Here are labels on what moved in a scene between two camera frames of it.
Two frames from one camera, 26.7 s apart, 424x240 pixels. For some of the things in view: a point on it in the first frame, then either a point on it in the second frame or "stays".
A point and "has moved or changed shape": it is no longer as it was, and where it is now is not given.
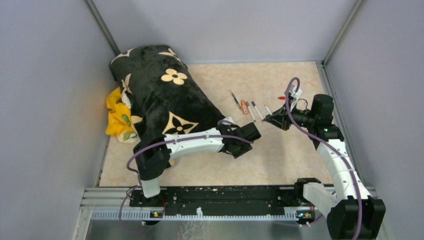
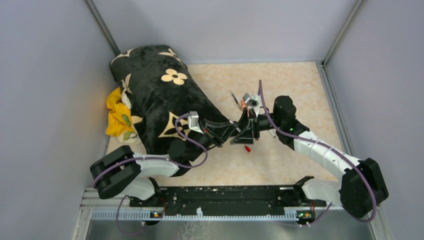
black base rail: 222,198 stays
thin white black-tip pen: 268,109 has moved or changed shape
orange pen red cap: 244,107 stays
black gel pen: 236,100 stays
